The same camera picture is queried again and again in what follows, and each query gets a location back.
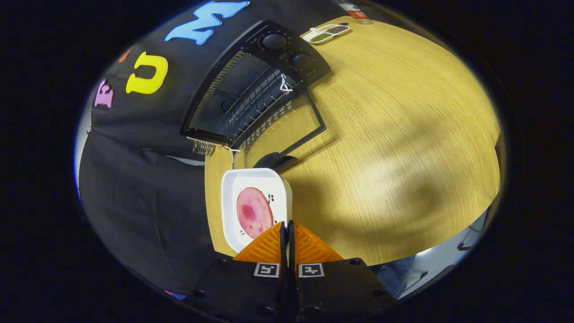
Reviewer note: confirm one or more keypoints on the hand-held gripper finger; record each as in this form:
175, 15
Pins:
291, 246
283, 246

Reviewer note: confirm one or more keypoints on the pink ham slice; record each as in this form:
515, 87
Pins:
253, 211

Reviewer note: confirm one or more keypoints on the white square dish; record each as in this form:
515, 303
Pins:
233, 184

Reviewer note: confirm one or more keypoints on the black toaster oven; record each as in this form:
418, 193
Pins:
233, 85

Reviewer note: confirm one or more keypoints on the black backdrop cloth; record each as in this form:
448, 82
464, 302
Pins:
148, 211

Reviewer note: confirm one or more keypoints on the white divided bean dish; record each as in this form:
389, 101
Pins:
325, 35

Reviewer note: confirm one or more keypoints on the clear water bottle red label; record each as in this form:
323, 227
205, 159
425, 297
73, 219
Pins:
356, 12

